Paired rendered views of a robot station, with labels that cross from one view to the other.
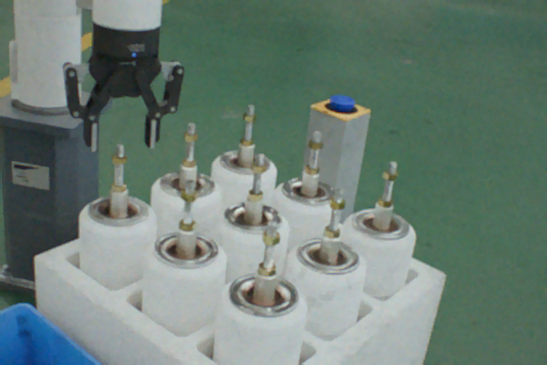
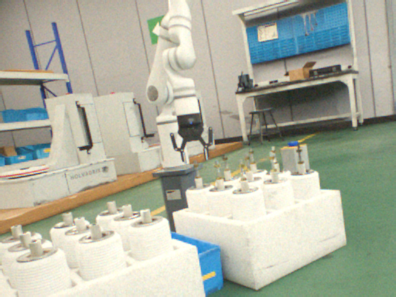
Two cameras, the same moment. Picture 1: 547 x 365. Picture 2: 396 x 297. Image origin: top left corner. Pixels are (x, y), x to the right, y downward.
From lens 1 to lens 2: 61 cm
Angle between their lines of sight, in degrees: 22
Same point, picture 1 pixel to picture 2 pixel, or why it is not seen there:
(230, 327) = (233, 201)
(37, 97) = (171, 162)
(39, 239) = not seen: hidden behind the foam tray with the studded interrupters
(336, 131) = (291, 154)
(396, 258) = (308, 181)
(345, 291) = (281, 189)
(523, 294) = not seen: outside the picture
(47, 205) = (181, 205)
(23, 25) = (162, 137)
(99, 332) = (196, 230)
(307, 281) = (265, 188)
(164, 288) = (213, 200)
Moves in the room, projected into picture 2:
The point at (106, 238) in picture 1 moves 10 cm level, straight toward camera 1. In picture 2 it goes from (194, 194) to (190, 201)
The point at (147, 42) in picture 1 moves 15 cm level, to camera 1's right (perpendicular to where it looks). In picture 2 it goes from (194, 117) to (240, 110)
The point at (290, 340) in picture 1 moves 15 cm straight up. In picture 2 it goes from (255, 202) to (247, 148)
